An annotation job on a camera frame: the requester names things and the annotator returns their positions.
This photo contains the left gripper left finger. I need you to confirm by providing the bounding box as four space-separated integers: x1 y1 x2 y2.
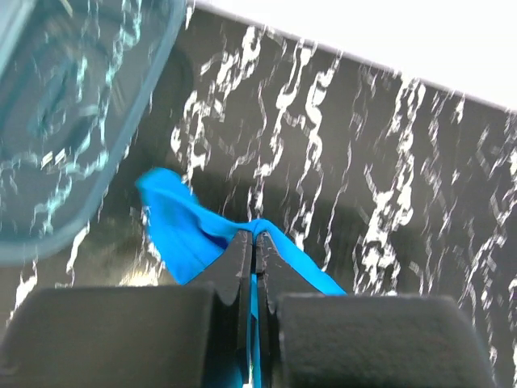
1 231 253 387

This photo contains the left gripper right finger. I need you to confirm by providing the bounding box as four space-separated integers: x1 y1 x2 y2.
255 234 494 387

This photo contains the blue t shirt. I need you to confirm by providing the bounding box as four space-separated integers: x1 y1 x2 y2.
136 167 348 388

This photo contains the teal plastic bin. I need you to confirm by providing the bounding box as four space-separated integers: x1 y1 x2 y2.
1 1 187 266

